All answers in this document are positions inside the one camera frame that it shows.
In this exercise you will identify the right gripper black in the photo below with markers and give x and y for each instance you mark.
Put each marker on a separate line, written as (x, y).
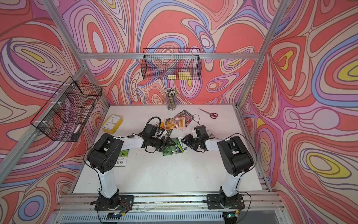
(189, 137)

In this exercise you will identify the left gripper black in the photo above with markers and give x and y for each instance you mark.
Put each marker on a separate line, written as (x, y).
(162, 145)

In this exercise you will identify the dark green melon seed packet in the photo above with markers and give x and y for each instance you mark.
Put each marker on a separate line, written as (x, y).
(177, 149)

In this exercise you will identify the yellow sunflower seed packet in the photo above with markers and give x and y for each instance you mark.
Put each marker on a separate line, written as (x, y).
(167, 132)

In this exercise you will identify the orange shop seed packet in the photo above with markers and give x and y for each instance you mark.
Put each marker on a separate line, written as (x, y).
(175, 123)

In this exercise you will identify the pink flower field seed packet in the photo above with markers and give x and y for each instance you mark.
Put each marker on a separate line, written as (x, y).
(185, 116)

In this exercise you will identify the green mimosa seed packet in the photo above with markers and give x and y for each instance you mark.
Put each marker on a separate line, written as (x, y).
(122, 158)

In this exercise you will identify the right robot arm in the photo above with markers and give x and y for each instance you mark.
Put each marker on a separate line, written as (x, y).
(237, 161)

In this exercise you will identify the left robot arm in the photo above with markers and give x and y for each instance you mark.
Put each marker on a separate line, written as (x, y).
(102, 157)

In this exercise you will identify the small pink flower seed packet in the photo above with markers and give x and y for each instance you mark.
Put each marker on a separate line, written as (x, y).
(210, 134)

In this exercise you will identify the pencil cup with pencils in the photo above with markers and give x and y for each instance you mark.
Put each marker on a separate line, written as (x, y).
(170, 94)

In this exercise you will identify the yellow square clock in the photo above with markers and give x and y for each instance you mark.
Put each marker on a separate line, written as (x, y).
(112, 123)

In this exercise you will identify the yellow sticky notes large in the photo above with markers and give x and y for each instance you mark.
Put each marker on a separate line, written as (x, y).
(184, 75)

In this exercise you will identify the red handled scissors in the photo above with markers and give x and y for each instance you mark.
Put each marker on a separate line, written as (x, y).
(211, 114)

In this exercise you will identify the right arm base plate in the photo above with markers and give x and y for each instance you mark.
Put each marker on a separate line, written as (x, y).
(220, 201)

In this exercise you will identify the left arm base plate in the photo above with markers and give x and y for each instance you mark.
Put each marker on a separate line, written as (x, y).
(116, 203)

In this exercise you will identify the back black wire basket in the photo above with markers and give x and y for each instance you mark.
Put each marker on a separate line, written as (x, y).
(158, 63)

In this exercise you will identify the black wire basket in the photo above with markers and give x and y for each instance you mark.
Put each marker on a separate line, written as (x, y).
(65, 115)
(158, 63)

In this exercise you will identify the aluminium front rail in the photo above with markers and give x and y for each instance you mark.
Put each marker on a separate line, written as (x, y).
(255, 201)

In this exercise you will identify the left black wire basket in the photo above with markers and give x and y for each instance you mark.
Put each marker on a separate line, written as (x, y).
(65, 115)

